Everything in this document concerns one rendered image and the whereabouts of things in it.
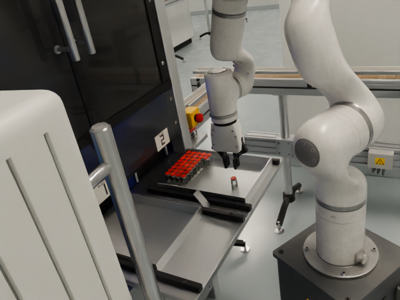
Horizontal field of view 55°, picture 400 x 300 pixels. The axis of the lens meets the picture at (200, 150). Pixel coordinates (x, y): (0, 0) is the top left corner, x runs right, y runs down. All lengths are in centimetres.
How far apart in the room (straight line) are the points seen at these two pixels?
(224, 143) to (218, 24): 39
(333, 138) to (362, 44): 187
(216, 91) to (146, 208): 48
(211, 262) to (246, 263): 124
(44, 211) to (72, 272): 8
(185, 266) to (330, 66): 64
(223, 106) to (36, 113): 85
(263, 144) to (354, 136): 157
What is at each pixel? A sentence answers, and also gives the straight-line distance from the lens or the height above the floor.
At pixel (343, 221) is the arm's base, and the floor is 102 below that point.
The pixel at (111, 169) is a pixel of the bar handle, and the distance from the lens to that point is 47.
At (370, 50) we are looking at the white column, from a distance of 266.
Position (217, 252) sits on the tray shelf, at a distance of 113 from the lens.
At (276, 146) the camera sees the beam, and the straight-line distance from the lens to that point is 238.
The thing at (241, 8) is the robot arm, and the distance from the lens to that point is 103.
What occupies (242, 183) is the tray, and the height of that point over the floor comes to 88.
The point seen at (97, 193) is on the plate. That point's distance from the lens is 123.
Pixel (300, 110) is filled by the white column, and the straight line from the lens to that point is 289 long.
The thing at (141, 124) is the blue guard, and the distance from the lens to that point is 136.
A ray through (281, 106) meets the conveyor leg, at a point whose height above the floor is 76.
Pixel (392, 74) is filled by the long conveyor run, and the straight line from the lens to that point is 207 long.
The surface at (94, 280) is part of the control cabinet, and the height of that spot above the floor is 135.
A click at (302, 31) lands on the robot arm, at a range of 85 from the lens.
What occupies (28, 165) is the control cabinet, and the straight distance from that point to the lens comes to 36.
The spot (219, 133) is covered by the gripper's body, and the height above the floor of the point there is 111.
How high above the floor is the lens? 165
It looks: 28 degrees down
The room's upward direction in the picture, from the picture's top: 10 degrees counter-clockwise
